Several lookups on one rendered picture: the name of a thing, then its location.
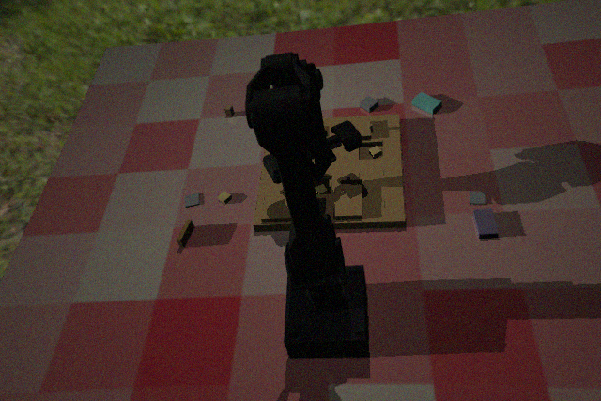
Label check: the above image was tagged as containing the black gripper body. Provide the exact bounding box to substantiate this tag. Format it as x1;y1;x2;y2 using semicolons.
263;120;362;184

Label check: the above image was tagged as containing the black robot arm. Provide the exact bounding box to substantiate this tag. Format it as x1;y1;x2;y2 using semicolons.
245;52;347;312

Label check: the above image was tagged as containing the tan square puzzle board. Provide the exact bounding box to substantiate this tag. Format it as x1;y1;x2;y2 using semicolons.
253;114;406;232

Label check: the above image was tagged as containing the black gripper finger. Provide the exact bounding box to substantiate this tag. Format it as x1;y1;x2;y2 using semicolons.
310;163;319;182
315;153;336;181

